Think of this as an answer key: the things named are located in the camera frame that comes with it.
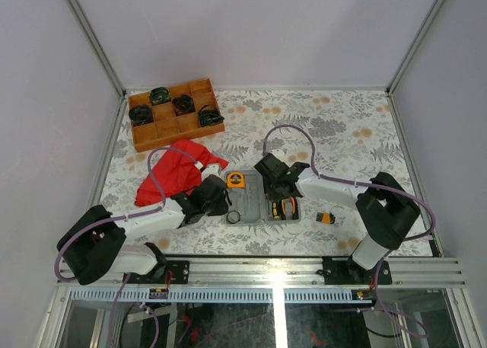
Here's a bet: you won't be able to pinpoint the black electrical tape roll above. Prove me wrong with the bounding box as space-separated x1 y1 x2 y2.
226 210 240 225

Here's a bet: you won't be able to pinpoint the grey plastic tool case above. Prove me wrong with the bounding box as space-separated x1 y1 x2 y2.
223 170 301 226

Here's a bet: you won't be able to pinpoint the red cloth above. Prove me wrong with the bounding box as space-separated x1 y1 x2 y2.
134 139 229 207

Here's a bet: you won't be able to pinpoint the coiled black cable front left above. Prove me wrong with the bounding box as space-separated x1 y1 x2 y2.
128 104 154 127

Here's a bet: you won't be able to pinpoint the orange handled pliers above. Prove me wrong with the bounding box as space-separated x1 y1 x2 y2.
284 196 298 220

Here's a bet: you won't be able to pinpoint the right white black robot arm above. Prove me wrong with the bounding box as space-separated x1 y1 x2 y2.
255 153 420 283

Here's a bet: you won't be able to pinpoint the aluminium mounting rail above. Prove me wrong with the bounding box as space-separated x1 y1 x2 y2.
56 255 467 288

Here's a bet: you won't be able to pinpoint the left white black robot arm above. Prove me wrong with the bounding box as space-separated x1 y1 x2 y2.
55 174 228 286

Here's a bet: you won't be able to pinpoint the black hex key set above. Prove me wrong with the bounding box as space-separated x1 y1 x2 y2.
316 212 336 225

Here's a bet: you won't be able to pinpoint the coiled black red cable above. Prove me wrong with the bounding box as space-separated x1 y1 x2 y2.
171 94 196 117

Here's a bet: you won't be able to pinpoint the coiled green black cable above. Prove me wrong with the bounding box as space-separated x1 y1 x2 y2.
149 86 171 106

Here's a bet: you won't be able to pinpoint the coiled black cable right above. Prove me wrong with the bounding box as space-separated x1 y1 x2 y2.
197 104 225 128

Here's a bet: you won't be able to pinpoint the orange tape measure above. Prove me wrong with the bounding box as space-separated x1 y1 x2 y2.
227 171 246 189

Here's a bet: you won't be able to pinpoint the wooden compartment tray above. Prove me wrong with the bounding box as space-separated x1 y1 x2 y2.
128 78 225 152

